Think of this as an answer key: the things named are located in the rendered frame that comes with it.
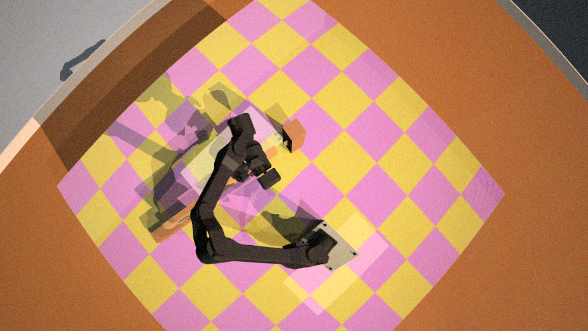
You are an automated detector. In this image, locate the long dark brown wooden rail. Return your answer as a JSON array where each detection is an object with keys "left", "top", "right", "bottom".
[{"left": 162, "top": 146, "right": 278, "bottom": 229}]

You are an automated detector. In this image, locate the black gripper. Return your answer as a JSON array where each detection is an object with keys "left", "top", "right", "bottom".
[{"left": 251, "top": 151, "right": 281, "bottom": 190}]

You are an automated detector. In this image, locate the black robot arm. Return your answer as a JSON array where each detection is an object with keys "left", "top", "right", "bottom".
[{"left": 190, "top": 113, "right": 337, "bottom": 270}]

